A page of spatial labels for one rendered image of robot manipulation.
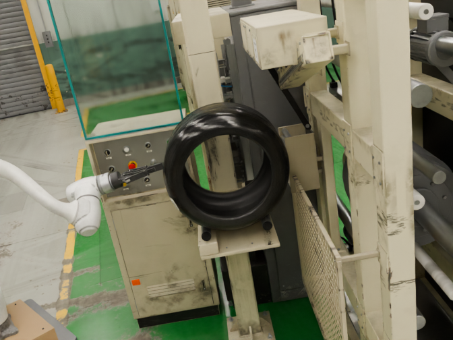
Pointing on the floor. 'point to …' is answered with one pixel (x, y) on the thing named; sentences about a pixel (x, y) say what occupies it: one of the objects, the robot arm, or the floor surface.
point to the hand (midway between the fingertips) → (155, 167)
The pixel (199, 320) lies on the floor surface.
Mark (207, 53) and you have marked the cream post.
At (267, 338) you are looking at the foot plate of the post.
